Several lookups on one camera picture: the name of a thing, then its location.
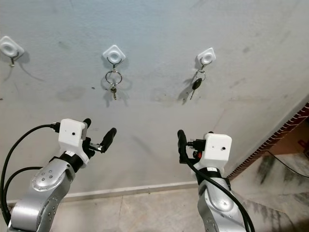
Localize white square wall hook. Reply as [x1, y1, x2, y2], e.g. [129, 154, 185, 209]
[197, 47, 217, 72]
[0, 36, 26, 68]
[102, 44, 126, 71]

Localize thin black floor cable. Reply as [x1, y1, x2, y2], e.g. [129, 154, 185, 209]
[265, 150, 309, 178]

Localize short black left arm cable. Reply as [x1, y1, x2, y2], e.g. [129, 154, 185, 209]
[2, 166, 44, 213]

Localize silver keys on ring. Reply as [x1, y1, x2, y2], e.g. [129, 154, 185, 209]
[105, 69, 123, 101]

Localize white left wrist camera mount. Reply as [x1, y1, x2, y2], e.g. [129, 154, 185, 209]
[58, 118, 90, 167]

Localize maroon tiled door jamb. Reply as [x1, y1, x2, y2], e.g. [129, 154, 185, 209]
[229, 103, 309, 179]

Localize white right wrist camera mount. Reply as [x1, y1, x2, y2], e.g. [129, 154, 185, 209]
[203, 133, 232, 169]

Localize black-headed key on ring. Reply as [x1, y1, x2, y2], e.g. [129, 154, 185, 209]
[189, 70, 206, 101]

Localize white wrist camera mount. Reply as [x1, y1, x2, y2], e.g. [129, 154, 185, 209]
[58, 118, 90, 167]
[203, 133, 232, 169]

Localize white skirting board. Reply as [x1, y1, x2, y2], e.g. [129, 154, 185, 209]
[60, 181, 198, 203]

